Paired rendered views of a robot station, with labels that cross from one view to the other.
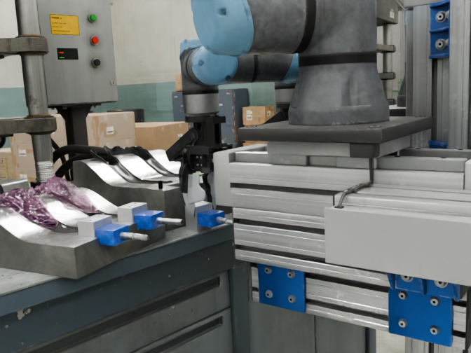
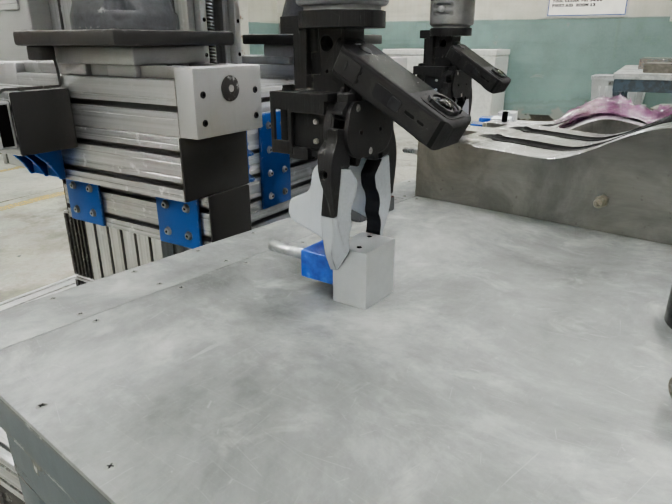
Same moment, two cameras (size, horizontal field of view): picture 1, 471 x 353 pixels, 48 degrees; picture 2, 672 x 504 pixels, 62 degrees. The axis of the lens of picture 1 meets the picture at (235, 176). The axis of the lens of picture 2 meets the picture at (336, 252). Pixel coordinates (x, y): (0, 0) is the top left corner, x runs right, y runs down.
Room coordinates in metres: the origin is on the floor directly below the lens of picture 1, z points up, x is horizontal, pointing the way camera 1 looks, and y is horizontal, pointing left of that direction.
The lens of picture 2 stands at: (2.12, -0.21, 1.02)
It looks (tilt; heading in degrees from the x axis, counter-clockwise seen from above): 21 degrees down; 176
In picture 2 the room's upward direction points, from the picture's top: straight up
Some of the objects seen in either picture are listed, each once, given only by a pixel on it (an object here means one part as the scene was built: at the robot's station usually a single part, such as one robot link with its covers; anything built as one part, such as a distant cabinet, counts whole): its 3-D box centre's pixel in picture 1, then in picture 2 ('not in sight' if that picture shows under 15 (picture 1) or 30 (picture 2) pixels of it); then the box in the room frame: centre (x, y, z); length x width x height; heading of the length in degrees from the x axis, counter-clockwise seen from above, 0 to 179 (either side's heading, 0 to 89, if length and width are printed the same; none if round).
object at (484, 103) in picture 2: not in sight; (444, 85); (-5.62, 1.84, 0.47); 1.52 x 0.77 x 0.94; 57
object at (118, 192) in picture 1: (143, 181); (618, 160); (1.37, 0.24, 0.87); 0.50 x 0.26 x 0.14; 46
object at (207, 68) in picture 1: (220, 64); not in sight; (1.01, 0.02, 1.14); 0.11 x 0.11 x 0.08; 16
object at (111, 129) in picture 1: (74, 159); not in sight; (5.47, 1.66, 0.47); 1.22 x 0.80 x 0.94; 61
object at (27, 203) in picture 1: (28, 197); (623, 111); (1.06, 0.43, 0.90); 0.26 x 0.18 x 0.08; 63
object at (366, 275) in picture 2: not in sight; (322, 258); (1.62, -0.19, 0.83); 0.13 x 0.05 x 0.05; 50
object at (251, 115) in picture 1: (270, 133); not in sight; (8.11, -0.58, 0.42); 0.86 x 0.33 x 0.83; 57
